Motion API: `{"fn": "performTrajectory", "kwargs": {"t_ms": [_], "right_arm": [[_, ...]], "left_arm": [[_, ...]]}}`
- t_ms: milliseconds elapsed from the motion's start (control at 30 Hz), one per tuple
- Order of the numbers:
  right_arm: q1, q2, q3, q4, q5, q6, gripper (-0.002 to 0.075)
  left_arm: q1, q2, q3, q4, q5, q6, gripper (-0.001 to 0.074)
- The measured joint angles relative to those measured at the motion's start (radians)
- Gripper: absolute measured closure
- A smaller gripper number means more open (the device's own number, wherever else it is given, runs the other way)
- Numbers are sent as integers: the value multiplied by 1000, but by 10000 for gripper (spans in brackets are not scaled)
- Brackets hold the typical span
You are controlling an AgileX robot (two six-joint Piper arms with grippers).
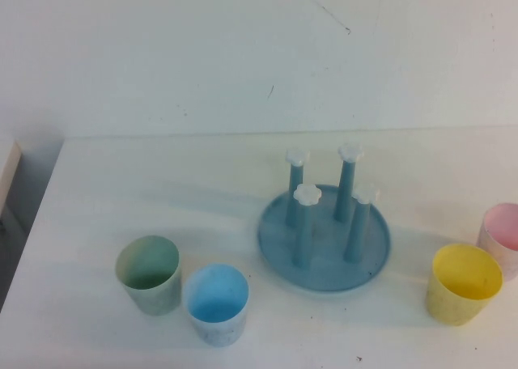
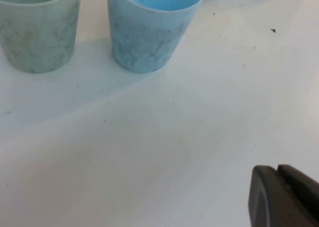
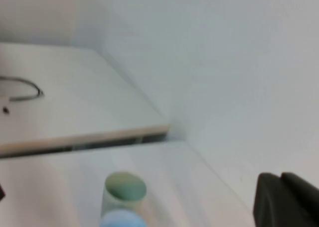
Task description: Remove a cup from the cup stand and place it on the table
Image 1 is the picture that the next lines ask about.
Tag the yellow plastic cup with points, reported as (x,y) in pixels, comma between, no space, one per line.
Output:
(449,304)

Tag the blue cup stand white caps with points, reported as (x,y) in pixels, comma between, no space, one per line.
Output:
(283,243)

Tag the green plastic cup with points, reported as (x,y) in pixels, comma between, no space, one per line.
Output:
(154,300)

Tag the pink plastic cup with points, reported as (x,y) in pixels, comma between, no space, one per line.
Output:
(499,227)

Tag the light blue plastic cup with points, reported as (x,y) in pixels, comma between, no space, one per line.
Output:
(214,296)

